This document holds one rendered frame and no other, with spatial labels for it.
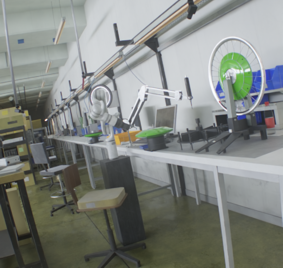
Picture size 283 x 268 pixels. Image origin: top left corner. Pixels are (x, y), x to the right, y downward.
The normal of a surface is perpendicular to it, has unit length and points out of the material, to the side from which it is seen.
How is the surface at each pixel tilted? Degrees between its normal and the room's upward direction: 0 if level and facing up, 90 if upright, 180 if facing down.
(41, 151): 96
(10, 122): 90
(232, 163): 90
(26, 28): 90
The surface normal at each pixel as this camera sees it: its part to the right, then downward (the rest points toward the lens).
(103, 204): -0.14, 0.08
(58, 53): 0.37, -0.02
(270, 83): -0.87, 0.36
